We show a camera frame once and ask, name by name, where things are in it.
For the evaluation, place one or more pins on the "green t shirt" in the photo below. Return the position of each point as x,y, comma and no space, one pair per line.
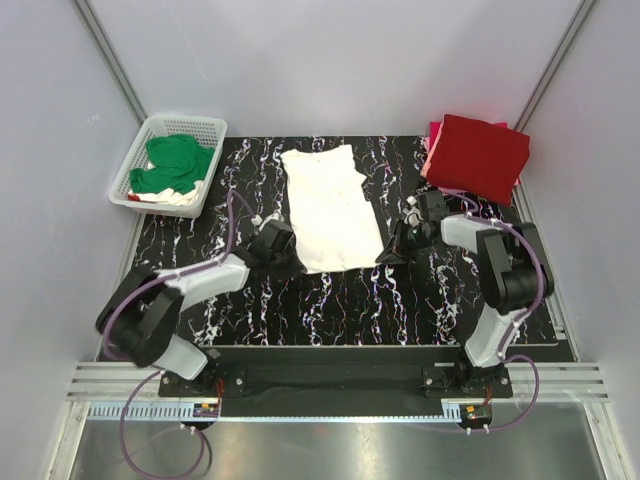
176,161

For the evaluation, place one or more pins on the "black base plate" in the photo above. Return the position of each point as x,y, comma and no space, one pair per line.
382,379

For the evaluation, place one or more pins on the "white t shirt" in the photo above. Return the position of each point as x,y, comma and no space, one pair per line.
335,225

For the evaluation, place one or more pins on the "folded red t shirt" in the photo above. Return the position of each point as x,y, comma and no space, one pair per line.
480,157

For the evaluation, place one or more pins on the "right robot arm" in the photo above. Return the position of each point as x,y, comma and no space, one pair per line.
514,273

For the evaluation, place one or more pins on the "aluminium frame post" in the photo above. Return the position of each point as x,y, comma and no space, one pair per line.
106,50
568,39

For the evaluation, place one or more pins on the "red white garment in basket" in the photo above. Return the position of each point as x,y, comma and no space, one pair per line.
169,196

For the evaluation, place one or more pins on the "white plastic basket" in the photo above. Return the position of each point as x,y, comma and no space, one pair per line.
208,131

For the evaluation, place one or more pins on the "right aluminium frame post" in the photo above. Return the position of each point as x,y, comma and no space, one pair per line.
568,39

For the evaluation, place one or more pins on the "left aluminium frame post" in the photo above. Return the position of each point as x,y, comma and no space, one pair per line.
106,50

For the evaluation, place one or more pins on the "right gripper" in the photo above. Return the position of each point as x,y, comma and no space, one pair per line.
396,251

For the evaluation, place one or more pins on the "slotted cable duct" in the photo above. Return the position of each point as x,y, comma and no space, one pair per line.
196,412

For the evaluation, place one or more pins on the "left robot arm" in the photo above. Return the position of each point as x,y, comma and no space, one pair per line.
140,319

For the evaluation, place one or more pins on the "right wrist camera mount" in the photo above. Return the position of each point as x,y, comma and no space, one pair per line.
412,213

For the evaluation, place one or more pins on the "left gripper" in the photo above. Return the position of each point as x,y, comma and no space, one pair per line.
296,268

